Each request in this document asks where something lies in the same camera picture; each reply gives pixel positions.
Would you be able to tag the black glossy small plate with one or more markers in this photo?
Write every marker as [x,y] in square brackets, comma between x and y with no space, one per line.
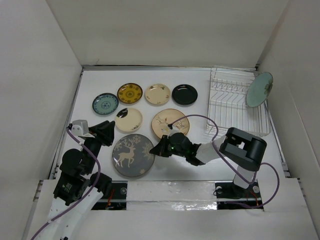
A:
[184,94]

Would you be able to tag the cream floral small plate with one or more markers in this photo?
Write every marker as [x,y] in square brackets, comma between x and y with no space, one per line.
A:
[157,94]

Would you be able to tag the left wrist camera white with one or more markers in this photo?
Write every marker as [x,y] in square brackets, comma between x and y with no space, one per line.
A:
[79,128]

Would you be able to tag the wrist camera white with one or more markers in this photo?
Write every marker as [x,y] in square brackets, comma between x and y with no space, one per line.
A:
[172,129]
[79,128]

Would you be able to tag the light green floral plate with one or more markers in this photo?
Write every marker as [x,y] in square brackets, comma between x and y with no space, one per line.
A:
[259,90]

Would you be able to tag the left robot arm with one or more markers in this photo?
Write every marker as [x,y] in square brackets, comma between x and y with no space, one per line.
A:
[81,183]

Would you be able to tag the blue white patterned plate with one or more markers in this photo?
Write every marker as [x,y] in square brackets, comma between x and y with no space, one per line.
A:
[105,103]

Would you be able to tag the white wire dish rack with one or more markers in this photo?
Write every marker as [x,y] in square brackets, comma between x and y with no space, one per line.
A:
[227,102]

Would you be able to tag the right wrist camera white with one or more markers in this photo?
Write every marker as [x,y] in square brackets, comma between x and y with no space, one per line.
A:
[172,129]

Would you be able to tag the yellow patterned small plate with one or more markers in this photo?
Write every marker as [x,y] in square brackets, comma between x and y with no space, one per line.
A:
[129,93]

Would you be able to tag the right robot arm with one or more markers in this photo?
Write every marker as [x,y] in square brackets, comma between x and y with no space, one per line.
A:
[242,148]

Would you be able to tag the cream plate with dark patch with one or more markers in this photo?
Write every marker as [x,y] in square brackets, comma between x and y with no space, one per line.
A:
[128,120]

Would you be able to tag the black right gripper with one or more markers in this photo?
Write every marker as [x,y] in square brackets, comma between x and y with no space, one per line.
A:
[161,149]

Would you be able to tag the beige bird branch plate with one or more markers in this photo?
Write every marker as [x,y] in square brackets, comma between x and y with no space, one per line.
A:
[167,116]

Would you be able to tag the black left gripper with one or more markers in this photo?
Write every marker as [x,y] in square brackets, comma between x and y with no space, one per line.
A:
[103,131]

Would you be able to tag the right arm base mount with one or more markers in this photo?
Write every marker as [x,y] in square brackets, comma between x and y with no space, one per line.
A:
[228,190]

